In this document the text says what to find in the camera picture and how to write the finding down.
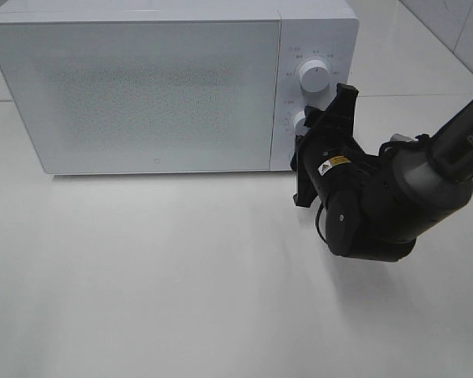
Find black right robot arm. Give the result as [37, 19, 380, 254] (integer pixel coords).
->
[290, 84, 473, 262]

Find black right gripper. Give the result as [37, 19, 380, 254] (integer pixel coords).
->
[293, 83, 378, 208]

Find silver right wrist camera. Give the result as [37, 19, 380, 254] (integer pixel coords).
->
[389, 133, 415, 143]

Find upper white power knob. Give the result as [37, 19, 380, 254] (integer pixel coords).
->
[298, 57, 331, 93]

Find white microwave oven body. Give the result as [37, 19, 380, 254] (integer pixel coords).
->
[0, 1, 359, 174]

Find white microwave door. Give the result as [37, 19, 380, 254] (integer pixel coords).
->
[0, 21, 280, 175]

